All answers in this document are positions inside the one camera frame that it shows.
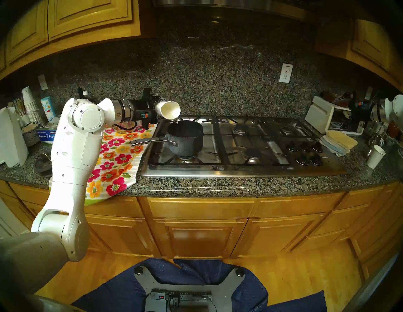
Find white cup holding wooden sticks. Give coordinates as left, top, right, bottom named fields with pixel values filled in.
left=13, top=97, right=31, bottom=126

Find blue aluminium foil box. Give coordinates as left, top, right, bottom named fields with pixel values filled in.
left=36, top=126, right=59, bottom=143

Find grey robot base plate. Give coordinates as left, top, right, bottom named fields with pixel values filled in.
left=134, top=266, right=245, bottom=312

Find stacked yellow blue cloths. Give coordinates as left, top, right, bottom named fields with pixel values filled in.
left=320, top=135, right=347, bottom=157

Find colourful patterned paper cup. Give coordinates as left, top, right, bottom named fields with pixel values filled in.
left=40, top=97, right=56, bottom=121

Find dark round lid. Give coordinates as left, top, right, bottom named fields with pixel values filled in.
left=34, top=153, right=52, bottom=176

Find yellow folded dishcloth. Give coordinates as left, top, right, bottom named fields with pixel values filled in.
left=326, top=131, right=358, bottom=150

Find patterned grey bowl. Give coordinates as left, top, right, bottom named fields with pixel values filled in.
left=20, top=123, right=41, bottom=148

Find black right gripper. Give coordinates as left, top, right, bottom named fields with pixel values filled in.
left=330, top=93, right=373, bottom=132

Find large black burner grate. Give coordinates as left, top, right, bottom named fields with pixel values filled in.
left=213, top=116, right=295, bottom=166
left=148, top=116, right=225, bottom=167

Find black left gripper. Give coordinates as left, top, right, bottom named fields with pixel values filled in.
left=127, top=89, right=166, bottom=126

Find stainless range hood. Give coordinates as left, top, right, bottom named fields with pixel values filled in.
left=153, top=0, right=307, bottom=21

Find wooden base cabinets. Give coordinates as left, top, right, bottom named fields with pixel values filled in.
left=0, top=179, right=403, bottom=280

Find floral kitchen towel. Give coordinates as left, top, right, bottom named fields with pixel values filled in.
left=49, top=123, right=158, bottom=205

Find stainless steel gas cooktop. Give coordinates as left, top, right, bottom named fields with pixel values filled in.
left=140, top=115, right=347, bottom=178

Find small red jar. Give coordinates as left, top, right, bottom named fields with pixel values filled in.
left=387, top=122, right=402, bottom=139

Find dark saucepan with steel handle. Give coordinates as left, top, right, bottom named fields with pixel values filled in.
left=130, top=120, right=204, bottom=158

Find white floor appliance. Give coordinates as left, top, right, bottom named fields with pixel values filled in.
left=0, top=198, right=19, bottom=239

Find white toaster oven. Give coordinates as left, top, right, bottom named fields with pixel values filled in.
left=305, top=96, right=366, bottom=136

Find stack of white paper cups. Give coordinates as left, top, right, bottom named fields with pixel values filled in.
left=21, top=86, right=44, bottom=125

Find white paper water cup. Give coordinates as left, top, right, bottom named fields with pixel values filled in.
left=155, top=101, right=181, bottom=121

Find small black burner grate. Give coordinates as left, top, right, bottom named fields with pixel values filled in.
left=266, top=119, right=317, bottom=141

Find white wall power outlet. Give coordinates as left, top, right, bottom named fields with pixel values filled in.
left=279, top=63, right=294, bottom=84

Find small white paper cup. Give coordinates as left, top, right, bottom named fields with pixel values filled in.
left=367, top=145, right=386, bottom=169

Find wooden wall cabinet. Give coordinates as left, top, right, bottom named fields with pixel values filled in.
left=0, top=0, right=141, bottom=79
left=315, top=17, right=403, bottom=90

